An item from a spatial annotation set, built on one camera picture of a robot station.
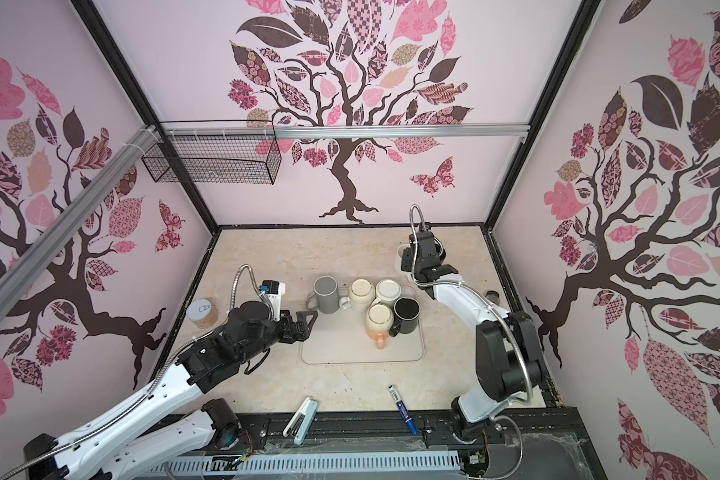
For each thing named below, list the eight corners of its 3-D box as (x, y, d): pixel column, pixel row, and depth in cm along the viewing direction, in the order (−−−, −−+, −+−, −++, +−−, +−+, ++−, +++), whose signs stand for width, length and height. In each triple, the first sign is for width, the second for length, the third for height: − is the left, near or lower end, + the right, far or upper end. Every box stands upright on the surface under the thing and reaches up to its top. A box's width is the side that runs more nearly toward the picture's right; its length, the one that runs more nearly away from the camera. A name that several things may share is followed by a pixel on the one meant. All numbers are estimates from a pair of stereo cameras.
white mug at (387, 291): (372, 309, 97) (372, 298, 92) (372, 291, 102) (372, 279, 96) (400, 309, 97) (402, 298, 92) (398, 291, 102) (400, 279, 96)
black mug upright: (389, 338, 91) (391, 325, 84) (388, 310, 97) (390, 296, 90) (418, 338, 91) (422, 325, 84) (415, 310, 97) (419, 296, 90)
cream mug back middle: (342, 308, 98) (340, 294, 91) (352, 289, 103) (350, 274, 96) (367, 317, 96) (367, 304, 89) (376, 297, 101) (376, 283, 94)
